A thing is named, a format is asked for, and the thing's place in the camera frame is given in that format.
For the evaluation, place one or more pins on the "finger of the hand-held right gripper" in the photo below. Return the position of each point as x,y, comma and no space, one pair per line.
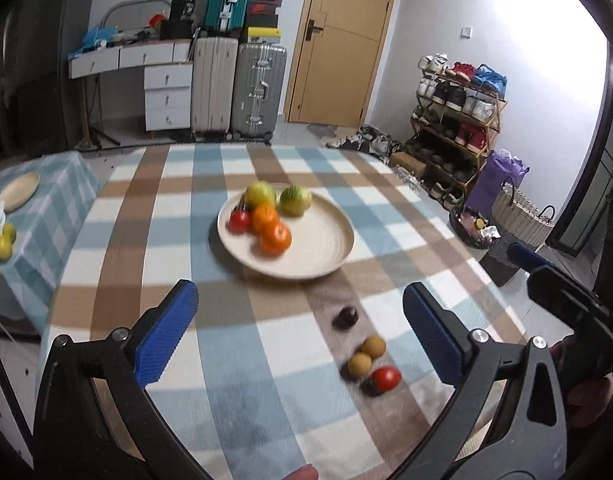
529,257
561,292

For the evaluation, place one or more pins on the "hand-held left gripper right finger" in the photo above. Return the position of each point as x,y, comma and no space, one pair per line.
434,332

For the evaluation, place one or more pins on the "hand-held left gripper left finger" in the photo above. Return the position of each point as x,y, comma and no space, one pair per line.
166,332

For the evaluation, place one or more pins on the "red tomato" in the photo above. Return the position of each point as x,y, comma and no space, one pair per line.
386,379
239,220

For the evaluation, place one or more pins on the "orange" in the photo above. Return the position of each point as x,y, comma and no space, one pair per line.
265,217
275,238

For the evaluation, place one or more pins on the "large cream plate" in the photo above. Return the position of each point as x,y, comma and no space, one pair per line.
316,247

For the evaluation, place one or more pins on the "yellow citrus fruit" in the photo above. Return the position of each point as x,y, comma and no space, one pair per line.
260,193

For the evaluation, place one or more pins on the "green striped citrus fruit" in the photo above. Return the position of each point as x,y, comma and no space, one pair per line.
295,200

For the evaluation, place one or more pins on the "person's right hand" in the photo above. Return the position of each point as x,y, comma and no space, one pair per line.
589,400

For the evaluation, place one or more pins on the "person's left hand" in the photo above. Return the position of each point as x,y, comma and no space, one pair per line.
299,473

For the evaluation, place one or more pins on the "white woven basket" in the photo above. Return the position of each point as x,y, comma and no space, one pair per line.
521,217

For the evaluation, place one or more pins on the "brown longan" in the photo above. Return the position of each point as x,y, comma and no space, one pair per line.
360,364
373,346

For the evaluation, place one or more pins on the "black basket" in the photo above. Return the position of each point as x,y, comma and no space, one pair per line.
469,235

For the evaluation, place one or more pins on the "purple bag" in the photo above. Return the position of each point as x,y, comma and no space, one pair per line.
496,180

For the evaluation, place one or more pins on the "metal shoe rack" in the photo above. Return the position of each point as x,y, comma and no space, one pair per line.
494,125

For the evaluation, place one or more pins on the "brown cardboard box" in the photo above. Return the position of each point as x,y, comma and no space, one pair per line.
406,162

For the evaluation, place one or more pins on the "blue checked side cloth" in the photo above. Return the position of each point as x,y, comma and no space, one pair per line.
51,220

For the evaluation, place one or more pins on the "rows of shoes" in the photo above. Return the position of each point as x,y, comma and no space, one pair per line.
456,100

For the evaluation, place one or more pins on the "yellow-green lime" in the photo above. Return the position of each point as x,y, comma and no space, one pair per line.
3,247
9,232

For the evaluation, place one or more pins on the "pile of loose shoes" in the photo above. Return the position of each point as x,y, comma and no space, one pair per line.
366,140

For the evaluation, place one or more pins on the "small cream plate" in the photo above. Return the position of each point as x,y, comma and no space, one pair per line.
21,191

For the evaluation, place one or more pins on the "white desk with drawers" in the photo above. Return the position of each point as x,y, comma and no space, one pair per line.
164,95

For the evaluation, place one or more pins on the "beige suitcase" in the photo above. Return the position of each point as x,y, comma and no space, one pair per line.
214,87

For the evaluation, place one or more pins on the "silver suitcase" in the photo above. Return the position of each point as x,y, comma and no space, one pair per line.
259,90

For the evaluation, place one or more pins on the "wooden door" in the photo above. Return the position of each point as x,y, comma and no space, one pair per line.
344,45

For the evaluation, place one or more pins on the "grey refrigerator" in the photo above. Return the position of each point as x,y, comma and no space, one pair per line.
51,60

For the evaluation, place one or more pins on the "black bag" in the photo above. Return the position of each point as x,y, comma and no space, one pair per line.
176,30

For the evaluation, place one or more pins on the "blue plastic bag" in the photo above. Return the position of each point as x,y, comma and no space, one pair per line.
99,36

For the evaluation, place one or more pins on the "small red item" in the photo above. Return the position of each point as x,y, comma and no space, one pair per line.
157,19

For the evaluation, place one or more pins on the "black printed box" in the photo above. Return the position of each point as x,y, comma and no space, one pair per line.
182,8

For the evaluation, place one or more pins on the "plain black box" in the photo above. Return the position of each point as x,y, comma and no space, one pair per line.
260,20

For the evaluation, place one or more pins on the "red shoe box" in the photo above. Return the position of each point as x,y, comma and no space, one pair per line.
262,7

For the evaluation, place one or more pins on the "white light switch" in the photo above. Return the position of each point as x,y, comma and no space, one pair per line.
466,32

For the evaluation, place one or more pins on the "curved metal frame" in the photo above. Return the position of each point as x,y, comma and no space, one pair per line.
131,2

